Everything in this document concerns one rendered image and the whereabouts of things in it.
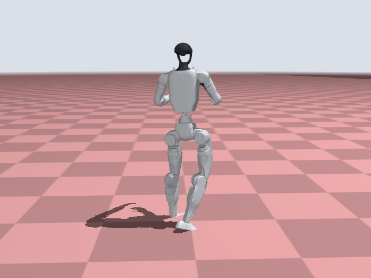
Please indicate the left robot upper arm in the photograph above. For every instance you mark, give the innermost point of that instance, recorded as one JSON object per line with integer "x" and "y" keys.
{"x": 160, "y": 90}

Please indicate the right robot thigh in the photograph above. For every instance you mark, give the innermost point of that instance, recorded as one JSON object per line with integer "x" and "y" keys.
{"x": 205, "y": 155}

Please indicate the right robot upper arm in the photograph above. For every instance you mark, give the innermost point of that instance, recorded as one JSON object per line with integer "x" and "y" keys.
{"x": 205, "y": 78}

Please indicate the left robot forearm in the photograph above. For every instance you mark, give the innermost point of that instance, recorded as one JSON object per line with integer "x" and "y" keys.
{"x": 167, "y": 100}

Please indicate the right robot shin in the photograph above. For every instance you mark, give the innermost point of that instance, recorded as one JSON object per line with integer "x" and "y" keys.
{"x": 195, "y": 194}

